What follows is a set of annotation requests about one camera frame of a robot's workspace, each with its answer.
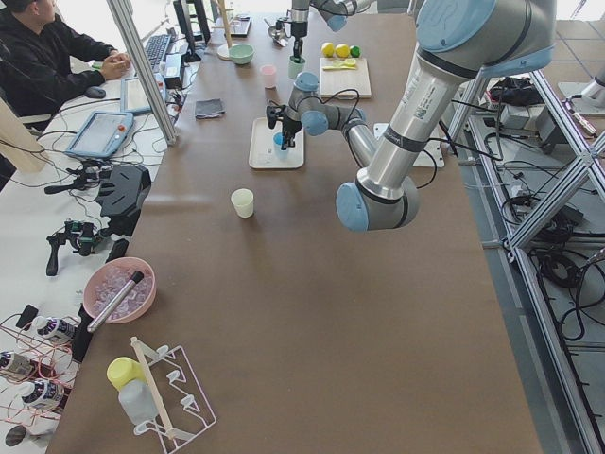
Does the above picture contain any blue cup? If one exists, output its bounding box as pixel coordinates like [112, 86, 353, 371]
[272, 132, 288, 160]

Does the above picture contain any lower whole lemon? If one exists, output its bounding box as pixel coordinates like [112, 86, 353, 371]
[321, 42, 335, 58]

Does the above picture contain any blue teach pendant far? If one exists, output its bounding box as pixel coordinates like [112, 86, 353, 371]
[120, 74, 168, 115]

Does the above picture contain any pink bowl with ice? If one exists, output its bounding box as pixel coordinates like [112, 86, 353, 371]
[83, 257, 157, 324]

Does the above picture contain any clear plastic cup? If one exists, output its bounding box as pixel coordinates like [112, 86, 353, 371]
[118, 379, 159, 426]

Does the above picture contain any seated person in black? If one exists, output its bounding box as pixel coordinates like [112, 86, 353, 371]
[1, 1, 131, 116]

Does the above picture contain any wooden cutting board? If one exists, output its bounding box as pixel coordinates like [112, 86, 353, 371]
[320, 57, 372, 99]

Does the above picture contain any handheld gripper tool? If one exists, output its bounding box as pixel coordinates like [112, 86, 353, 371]
[45, 219, 106, 276]

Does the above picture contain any whole lemon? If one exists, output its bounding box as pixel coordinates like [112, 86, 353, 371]
[335, 44, 351, 59]
[321, 42, 335, 58]

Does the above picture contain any wooden stand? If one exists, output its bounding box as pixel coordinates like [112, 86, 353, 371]
[215, 0, 233, 61]

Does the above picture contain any aluminium frame post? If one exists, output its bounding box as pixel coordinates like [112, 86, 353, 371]
[107, 0, 177, 146]

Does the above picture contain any blue teach pendant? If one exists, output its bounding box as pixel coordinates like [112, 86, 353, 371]
[64, 111, 134, 159]
[120, 74, 168, 115]

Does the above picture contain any grey cloth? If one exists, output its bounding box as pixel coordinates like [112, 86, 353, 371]
[195, 98, 225, 119]

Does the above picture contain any white wire dish rack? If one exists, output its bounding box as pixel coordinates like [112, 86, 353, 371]
[133, 345, 217, 453]

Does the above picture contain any green cup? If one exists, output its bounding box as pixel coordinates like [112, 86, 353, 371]
[288, 56, 306, 80]

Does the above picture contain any upper whole lemon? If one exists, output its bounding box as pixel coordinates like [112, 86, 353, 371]
[335, 44, 351, 59]

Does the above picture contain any metal scoop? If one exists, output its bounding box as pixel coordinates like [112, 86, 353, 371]
[264, 17, 289, 47]

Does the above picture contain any yellow cup on rack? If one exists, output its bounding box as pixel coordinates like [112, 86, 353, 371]
[106, 357, 146, 391]

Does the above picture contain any beige rabbit tray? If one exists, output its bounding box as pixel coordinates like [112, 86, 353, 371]
[249, 117, 305, 169]

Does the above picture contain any metal tube in bowl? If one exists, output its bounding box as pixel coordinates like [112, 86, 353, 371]
[87, 271, 145, 333]

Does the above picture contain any blue teach pendant near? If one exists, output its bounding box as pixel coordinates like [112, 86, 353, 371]
[64, 111, 134, 159]

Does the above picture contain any cream yellow cup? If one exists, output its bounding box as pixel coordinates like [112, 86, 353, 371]
[231, 188, 254, 218]

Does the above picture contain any green bowl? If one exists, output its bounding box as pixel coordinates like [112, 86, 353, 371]
[229, 44, 254, 65]

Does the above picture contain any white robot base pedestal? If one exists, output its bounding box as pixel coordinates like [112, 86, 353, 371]
[372, 121, 448, 169]

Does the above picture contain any black keyboard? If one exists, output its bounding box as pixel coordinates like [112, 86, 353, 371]
[145, 34, 172, 73]

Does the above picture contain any green lime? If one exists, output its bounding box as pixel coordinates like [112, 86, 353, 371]
[350, 45, 361, 58]

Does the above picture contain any yellow plastic knife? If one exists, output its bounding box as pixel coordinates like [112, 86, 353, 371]
[321, 65, 357, 71]

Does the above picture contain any pink cup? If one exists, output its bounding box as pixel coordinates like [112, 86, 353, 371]
[260, 64, 277, 89]

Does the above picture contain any wooden stick on rack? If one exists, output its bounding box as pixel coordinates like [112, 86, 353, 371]
[130, 337, 176, 440]

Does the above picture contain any computer mouse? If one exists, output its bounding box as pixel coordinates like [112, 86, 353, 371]
[85, 86, 106, 99]

